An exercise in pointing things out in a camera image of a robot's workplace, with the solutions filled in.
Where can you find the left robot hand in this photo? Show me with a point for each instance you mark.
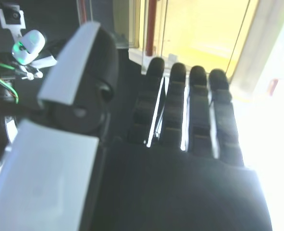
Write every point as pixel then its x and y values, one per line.
pixel 175 192

